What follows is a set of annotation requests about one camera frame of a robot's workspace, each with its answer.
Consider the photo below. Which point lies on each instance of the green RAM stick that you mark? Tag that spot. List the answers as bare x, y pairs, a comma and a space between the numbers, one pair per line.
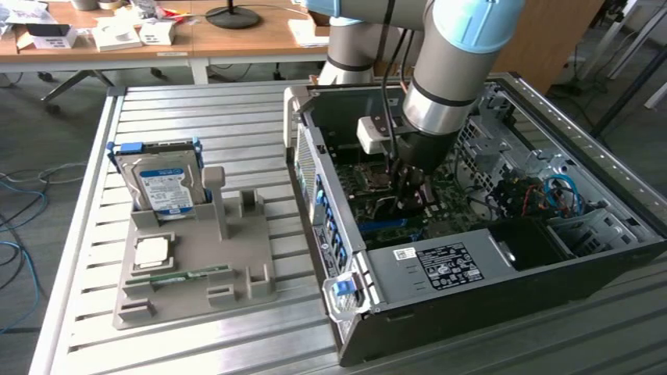
178, 276

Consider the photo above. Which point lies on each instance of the blue expansion slot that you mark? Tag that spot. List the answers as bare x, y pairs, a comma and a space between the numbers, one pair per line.
383, 226

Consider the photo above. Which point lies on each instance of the grey power supply unit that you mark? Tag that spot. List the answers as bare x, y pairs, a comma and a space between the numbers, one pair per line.
397, 281

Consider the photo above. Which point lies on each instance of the silver chipset heatsink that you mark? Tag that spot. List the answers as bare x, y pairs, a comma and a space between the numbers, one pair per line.
443, 230

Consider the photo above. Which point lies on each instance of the white table leg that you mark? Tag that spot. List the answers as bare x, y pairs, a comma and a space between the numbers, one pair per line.
657, 97

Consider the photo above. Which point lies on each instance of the small white box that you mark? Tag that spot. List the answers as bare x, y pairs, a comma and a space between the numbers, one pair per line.
156, 33

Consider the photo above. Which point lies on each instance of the metal CPU socket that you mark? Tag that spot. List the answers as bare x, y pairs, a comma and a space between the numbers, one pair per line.
370, 177

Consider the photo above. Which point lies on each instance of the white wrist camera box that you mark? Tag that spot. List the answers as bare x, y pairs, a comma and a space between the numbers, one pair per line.
371, 134

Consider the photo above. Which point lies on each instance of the flat white box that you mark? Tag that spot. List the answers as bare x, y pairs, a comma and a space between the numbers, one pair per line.
118, 37

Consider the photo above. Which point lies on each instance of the white box with black lid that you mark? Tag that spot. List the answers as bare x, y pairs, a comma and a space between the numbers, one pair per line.
52, 41

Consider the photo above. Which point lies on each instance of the grey plastic parts rack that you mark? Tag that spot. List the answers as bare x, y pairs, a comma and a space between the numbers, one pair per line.
208, 254

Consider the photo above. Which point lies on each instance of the wooden cabinet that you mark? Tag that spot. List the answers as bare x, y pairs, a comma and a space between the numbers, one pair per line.
563, 39

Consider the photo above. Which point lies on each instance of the hard disk in blue caddy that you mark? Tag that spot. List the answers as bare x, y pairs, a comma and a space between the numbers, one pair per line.
162, 187

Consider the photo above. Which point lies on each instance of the white paper stack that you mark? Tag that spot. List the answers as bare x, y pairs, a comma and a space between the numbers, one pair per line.
307, 33

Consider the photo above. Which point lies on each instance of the open black PC case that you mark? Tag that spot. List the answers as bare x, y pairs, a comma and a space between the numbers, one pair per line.
469, 312

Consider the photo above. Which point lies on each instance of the silver disk bay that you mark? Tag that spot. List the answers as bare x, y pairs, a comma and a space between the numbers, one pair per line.
594, 234

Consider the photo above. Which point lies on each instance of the clear plastic bag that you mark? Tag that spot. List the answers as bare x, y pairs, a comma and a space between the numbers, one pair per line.
20, 13

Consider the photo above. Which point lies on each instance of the silver CPU chip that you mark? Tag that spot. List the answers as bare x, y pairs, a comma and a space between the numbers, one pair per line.
151, 252

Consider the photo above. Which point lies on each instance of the black round lamp base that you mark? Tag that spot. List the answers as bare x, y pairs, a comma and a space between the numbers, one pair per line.
231, 17

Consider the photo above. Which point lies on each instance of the grey mug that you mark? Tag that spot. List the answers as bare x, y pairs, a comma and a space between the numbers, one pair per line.
83, 4

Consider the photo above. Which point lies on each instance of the green motherboard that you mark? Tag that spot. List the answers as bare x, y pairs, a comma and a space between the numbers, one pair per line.
463, 207

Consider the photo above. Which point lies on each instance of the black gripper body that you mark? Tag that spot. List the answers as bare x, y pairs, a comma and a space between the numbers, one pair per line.
427, 152

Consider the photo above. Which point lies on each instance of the blue case latch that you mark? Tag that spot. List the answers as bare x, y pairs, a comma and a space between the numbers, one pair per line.
343, 290

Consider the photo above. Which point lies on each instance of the tape roll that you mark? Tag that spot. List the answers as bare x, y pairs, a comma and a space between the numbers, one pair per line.
110, 4

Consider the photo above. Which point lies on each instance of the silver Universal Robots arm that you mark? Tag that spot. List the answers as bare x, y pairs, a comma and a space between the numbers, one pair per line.
458, 58

